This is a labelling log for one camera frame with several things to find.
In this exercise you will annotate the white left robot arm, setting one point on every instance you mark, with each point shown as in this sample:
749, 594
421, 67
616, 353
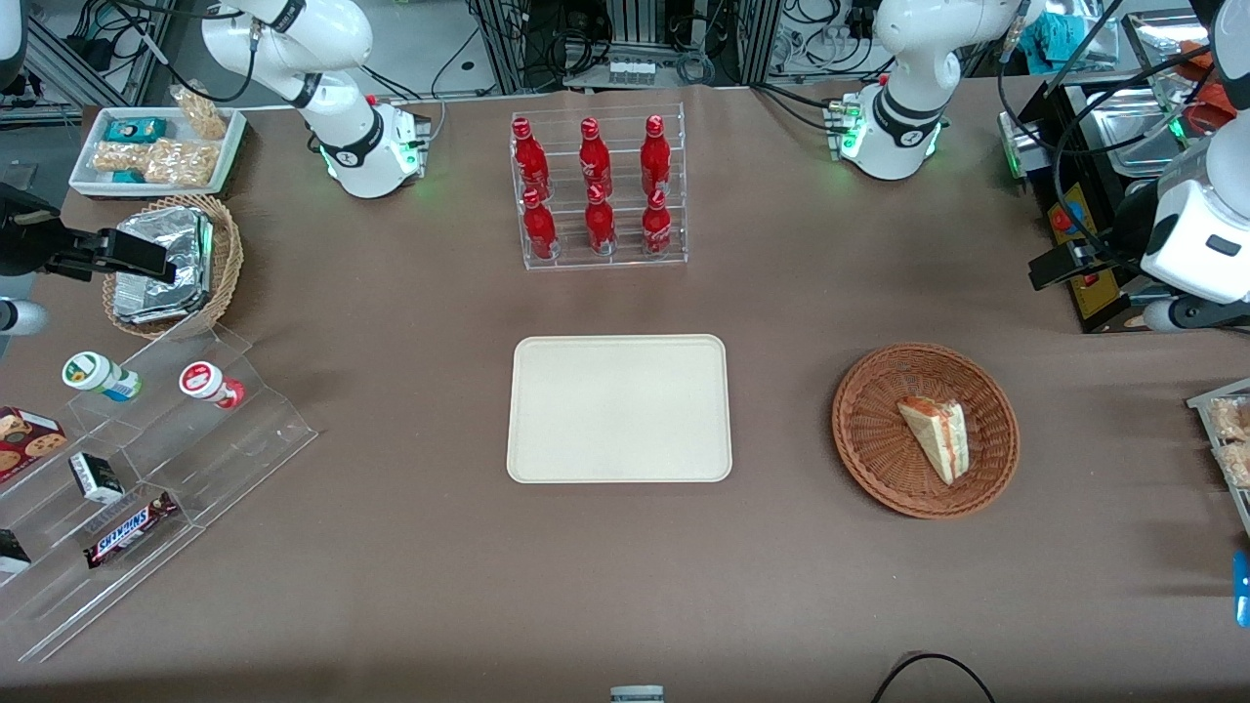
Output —
903, 107

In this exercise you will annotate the small teal packet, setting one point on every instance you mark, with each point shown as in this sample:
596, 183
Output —
127, 177

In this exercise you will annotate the stainless steel pan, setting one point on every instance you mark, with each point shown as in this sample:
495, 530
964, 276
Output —
1133, 122

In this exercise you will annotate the clear acrylic stepped display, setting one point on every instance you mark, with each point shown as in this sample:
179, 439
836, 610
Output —
225, 449

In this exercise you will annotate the clear bag of snacks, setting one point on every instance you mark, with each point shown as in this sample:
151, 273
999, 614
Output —
1235, 464
1230, 418

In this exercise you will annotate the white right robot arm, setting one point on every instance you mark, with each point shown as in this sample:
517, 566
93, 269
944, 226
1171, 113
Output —
347, 146

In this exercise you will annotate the black snack packet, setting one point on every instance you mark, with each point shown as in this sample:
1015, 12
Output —
12, 555

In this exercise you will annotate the small black and white box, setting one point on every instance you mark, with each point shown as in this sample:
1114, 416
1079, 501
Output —
96, 476

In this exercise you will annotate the blue plastic object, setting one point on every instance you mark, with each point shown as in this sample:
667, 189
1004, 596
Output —
1242, 586

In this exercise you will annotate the white tray with clear bags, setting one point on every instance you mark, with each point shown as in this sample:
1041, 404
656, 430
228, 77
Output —
1203, 400

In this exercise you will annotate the silver foil packet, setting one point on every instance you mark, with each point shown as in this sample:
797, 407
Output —
146, 305
166, 244

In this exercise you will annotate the red soda bottle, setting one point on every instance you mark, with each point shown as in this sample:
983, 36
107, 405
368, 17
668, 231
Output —
656, 229
600, 227
530, 161
539, 229
594, 161
655, 161

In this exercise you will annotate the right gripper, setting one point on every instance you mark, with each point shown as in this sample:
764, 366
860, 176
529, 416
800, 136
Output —
21, 246

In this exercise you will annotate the triangular sandwich wedge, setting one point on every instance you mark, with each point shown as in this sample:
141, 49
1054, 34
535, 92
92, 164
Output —
937, 434

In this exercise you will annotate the red cookie box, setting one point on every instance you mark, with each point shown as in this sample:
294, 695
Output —
24, 439

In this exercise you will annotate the teal snack box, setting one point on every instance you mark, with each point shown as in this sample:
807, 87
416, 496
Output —
135, 130

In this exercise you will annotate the Snickers chocolate bar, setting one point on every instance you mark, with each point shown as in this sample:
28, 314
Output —
130, 530

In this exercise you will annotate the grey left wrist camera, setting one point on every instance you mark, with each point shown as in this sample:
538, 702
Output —
1196, 314

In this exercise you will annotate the small grey device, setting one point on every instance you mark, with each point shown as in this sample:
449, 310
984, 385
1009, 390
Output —
637, 694

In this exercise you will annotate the yogurt bottle with green cap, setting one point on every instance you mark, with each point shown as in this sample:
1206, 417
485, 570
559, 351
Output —
98, 376

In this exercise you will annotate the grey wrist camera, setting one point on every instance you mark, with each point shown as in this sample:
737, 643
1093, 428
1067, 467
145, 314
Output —
1196, 314
20, 317

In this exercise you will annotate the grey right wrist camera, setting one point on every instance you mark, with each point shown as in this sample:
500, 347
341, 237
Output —
20, 317

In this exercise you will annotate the light tan wicker basket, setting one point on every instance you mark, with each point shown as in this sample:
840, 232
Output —
227, 254

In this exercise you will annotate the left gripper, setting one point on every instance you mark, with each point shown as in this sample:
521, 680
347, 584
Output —
1125, 234

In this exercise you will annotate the clear acrylic bottle rack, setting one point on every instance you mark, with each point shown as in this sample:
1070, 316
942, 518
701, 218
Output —
625, 259

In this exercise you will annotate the white rectangular snack tray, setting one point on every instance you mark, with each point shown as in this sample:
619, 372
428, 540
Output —
88, 171

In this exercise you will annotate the yogurt bottle with red cap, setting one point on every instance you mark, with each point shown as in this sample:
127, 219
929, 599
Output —
210, 383

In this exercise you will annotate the cream rectangular tray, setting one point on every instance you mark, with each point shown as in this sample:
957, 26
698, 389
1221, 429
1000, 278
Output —
618, 410

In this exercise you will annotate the clear bag of crackers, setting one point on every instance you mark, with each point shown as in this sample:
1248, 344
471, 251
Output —
200, 112
119, 156
181, 163

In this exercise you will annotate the dark brown round wicker basket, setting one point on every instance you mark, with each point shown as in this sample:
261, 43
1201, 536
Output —
879, 439

